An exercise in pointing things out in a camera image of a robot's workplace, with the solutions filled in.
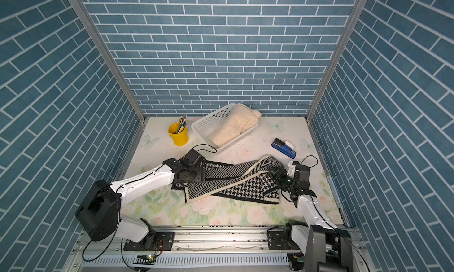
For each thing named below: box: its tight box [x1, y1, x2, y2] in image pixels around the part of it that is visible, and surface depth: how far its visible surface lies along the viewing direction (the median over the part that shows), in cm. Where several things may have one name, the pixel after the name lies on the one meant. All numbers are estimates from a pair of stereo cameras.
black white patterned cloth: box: [171, 154, 285, 204], surface depth 91 cm
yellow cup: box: [167, 122, 190, 147], surface depth 104 cm
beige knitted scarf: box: [212, 103, 262, 148], surface depth 106 cm
